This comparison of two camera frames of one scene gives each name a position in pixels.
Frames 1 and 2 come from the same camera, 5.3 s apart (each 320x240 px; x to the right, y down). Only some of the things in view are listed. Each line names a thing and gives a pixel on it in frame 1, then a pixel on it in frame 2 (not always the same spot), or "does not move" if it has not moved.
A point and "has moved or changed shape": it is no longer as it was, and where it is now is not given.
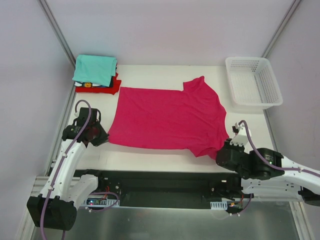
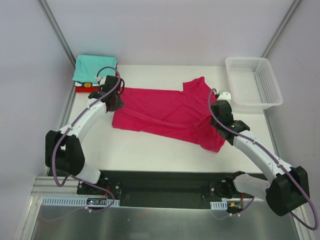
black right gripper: (223, 155) -> (216, 122)
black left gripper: (99, 135) -> (116, 103)
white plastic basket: (252, 84) does not move
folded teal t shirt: (95, 69) does not move
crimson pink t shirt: (191, 119) has moved or changed shape
